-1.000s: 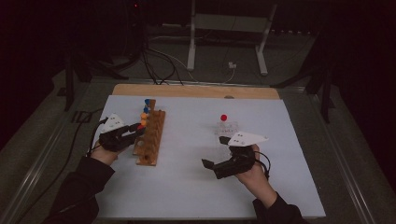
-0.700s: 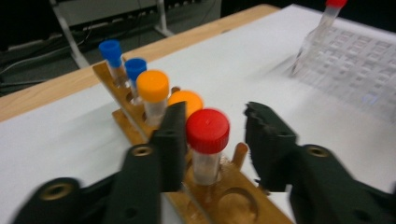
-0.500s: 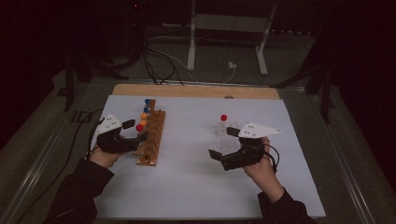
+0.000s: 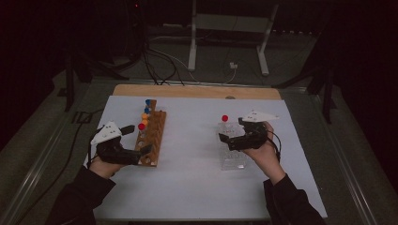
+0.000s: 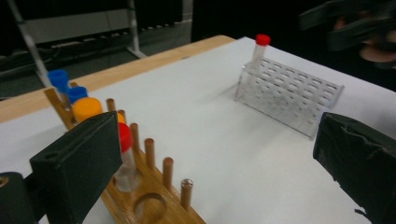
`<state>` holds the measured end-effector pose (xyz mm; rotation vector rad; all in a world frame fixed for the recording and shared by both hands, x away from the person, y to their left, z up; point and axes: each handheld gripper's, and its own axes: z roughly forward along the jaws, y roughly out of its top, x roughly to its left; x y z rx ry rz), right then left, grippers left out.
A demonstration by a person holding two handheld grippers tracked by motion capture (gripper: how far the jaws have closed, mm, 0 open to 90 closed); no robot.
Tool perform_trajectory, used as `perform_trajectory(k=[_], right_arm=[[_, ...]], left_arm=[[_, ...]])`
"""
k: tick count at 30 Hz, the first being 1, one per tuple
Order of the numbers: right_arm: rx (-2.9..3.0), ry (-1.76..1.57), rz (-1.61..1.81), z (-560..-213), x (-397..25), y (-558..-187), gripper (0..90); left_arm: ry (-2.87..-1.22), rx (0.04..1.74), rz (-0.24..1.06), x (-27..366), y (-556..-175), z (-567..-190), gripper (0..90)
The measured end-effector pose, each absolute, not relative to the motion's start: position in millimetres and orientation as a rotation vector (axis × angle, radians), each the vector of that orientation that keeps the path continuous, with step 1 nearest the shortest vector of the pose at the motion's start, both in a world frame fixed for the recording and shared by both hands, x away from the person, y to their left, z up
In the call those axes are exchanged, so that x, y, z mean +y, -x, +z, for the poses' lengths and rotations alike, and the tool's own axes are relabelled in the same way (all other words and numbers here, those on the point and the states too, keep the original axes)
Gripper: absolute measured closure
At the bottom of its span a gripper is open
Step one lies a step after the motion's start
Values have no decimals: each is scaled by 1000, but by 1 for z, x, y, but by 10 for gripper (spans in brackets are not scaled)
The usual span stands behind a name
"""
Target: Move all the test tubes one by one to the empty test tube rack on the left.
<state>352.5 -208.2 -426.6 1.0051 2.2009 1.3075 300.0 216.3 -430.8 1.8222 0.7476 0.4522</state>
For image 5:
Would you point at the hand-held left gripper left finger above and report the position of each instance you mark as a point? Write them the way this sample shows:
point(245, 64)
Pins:
point(81, 161)

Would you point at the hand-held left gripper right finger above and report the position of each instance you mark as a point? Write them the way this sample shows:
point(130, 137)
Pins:
point(361, 161)

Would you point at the red cap test tube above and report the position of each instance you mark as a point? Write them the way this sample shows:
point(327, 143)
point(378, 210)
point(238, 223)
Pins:
point(263, 39)
point(125, 137)

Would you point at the blue cap test tube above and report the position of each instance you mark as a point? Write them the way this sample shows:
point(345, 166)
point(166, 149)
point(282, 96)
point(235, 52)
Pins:
point(77, 93)
point(58, 79)

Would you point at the wooden tube rack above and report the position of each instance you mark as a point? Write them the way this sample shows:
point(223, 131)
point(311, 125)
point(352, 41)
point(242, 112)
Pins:
point(146, 186)

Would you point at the clear acrylic tube rack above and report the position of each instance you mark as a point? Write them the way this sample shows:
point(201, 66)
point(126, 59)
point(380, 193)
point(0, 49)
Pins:
point(289, 99)

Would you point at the metal stand pole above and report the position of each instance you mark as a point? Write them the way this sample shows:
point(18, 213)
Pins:
point(134, 28)
point(28, 40)
point(187, 11)

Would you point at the grey wall panel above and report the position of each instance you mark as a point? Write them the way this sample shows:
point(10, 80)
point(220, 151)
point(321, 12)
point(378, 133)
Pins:
point(77, 25)

